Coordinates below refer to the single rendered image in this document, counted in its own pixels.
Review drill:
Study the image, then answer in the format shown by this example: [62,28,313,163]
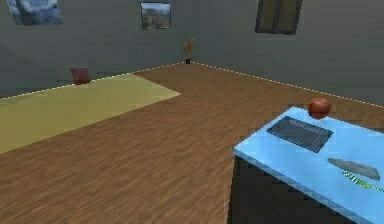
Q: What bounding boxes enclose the green striped pencil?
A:
[342,170,384,193]

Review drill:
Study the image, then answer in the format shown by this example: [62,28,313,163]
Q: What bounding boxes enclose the grey knife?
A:
[326,157,381,182]

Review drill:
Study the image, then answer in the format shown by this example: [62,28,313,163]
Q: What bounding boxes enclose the blue topped table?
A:
[227,105,384,224]

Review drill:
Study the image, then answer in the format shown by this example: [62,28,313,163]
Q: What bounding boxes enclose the dark grey laptop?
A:
[266,115,335,154]

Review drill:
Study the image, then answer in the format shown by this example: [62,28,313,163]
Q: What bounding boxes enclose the brown house plant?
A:
[182,36,195,65]

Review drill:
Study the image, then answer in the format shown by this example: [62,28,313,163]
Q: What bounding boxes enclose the dark framed window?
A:
[254,0,304,36]

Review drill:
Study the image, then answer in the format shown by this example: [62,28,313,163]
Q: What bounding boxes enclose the blue swirly wall painting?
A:
[6,0,64,27]

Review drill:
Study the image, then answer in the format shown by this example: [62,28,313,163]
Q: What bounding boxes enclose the landscape wall picture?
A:
[139,1,172,31]

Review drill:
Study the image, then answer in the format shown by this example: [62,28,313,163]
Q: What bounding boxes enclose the dark red box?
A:
[69,66,91,86]

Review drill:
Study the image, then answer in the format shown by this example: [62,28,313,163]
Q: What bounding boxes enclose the red apple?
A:
[307,97,332,120]

